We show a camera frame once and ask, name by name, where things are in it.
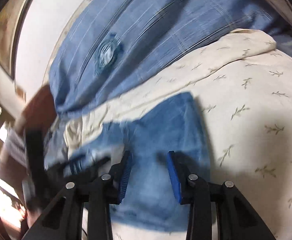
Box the brown wooden headboard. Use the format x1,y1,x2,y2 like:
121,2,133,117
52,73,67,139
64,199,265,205
0,84,59,198

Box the cream leaf print quilt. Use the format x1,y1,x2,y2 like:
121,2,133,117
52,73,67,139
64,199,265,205
64,29,292,239

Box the framed wall painting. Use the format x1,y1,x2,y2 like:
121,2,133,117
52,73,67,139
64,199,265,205
0,0,33,80

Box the blue plaid pillow with emblem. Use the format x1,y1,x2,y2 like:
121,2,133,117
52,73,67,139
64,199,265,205
49,0,286,117

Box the light blue denim jeans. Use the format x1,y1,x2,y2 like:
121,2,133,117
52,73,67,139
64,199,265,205
44,91,212,233

